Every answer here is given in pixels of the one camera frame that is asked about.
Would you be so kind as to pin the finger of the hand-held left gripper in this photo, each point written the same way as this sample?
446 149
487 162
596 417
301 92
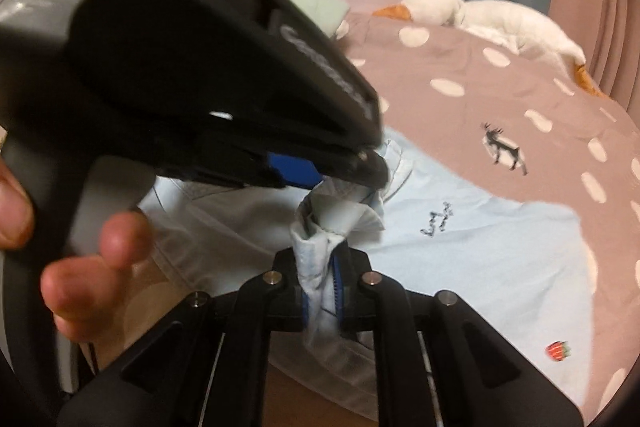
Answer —
295 169
350 164

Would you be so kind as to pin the white goose plush toy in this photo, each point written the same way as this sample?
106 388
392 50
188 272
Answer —
500 19

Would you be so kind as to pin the folded green garment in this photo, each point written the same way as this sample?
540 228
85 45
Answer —
320 12

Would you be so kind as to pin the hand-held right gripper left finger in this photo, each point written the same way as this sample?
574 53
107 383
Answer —
280 272

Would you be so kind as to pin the person's left hand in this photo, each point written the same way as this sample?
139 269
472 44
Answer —
95 287

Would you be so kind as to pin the light blue strawberry pants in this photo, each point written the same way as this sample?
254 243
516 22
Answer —
475 257

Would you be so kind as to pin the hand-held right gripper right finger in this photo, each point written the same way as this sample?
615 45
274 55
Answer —
339 287

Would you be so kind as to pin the pink polka-dot blanket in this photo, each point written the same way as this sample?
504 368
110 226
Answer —
450 57

